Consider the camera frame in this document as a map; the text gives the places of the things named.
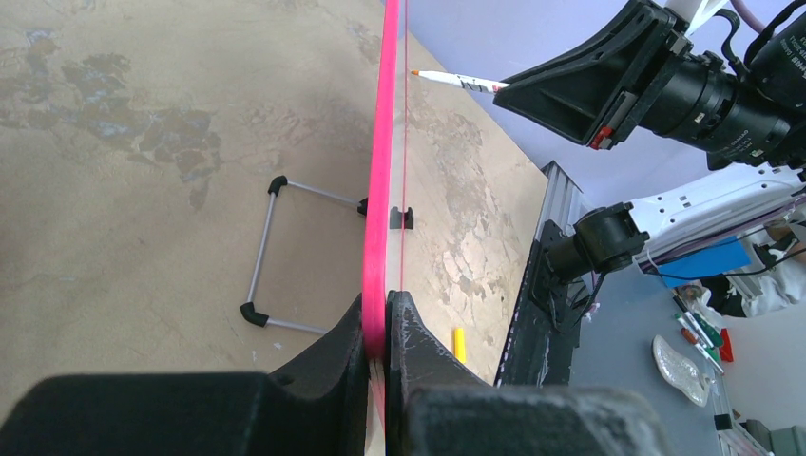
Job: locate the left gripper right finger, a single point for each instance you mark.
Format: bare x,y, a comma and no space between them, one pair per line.
436,406

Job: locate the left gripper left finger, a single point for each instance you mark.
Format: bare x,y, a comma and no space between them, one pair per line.
315,404

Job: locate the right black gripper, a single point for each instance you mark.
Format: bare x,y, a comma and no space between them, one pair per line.
638,71

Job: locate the yellow marker cap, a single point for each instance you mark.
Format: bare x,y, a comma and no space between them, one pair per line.
459,346

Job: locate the white marker pen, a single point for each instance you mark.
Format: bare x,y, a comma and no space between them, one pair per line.
465,82

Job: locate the pink framed whiteboard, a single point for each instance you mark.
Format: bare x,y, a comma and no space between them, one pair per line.
384,232

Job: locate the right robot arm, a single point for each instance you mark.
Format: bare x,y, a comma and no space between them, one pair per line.
608,239

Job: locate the blue box on desk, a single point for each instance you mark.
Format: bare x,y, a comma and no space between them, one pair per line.
721,257

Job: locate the clear plastic bag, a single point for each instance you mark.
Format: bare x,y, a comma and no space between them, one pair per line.
681,373

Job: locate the green markers on desk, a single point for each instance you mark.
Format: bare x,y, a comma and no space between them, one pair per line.
695,334

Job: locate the aluminium table frame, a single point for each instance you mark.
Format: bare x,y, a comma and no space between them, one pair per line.
564,202

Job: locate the whiteboard wire stand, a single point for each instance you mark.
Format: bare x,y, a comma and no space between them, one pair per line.
310,247

